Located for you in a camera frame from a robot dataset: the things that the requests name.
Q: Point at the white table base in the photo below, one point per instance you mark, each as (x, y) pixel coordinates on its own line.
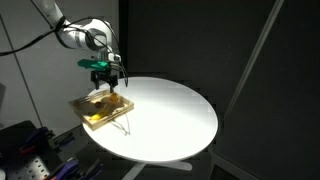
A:
(173, 165)

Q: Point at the thin dark wall rod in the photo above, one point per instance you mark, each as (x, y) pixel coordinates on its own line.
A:
(20, 66)

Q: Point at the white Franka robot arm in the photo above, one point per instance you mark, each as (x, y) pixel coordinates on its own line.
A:
(83, 36)

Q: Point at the perforated metal plate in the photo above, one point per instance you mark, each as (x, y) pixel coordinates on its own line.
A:
(31, 170)

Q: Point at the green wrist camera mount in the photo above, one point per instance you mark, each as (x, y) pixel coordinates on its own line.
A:
(93, 63)

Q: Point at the grey diagonal pole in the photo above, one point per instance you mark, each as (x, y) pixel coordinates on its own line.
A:
(253, 56)

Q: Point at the purple spring clamp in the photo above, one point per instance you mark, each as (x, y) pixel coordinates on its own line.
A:
(66, 168)

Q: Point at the wooden slatted crate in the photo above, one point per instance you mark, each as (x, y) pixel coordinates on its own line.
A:
(83, 116)

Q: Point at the black clamp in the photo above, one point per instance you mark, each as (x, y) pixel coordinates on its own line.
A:
(65, 138)

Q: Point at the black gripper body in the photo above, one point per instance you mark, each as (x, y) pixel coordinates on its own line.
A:
(104, 76)

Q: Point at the yellow banana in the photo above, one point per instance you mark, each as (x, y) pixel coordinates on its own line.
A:
(100, 115)

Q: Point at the purple clamp with orange tip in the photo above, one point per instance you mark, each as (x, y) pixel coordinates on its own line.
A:
(36, 135)

